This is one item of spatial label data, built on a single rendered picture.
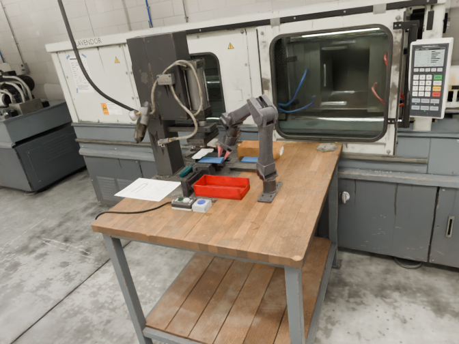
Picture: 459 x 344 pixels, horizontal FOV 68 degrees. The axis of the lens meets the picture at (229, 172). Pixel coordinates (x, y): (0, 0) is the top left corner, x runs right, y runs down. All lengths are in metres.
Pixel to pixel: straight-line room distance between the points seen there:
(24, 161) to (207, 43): 2.94
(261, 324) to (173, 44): 1.47
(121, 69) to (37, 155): 2.12
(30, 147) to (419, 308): 4.18
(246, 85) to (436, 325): 1.80
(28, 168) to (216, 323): 3.32
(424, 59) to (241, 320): 1.60
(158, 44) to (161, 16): 3.49
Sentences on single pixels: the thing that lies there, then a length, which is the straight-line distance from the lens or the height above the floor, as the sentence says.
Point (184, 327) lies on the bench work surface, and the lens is 2.00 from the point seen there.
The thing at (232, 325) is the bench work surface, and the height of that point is 0.22.
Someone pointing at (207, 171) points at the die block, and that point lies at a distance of 1.79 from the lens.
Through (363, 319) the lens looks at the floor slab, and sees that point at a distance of 2.27.
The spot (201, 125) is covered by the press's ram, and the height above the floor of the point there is 1.18.
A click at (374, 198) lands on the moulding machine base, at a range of 2.36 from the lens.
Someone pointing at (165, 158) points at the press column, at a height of 1.01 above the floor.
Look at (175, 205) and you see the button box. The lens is 1.60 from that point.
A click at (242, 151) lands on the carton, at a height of 0.94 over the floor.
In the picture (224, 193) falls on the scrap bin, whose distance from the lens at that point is 1.60.
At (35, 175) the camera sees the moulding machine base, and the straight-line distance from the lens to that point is 4.73.
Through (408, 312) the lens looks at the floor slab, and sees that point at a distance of 2.36.
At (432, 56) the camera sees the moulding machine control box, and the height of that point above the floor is 1.39.
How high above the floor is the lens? 1.67
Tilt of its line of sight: 24 degrees down
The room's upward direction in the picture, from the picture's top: 8 degrees counter-clockwise
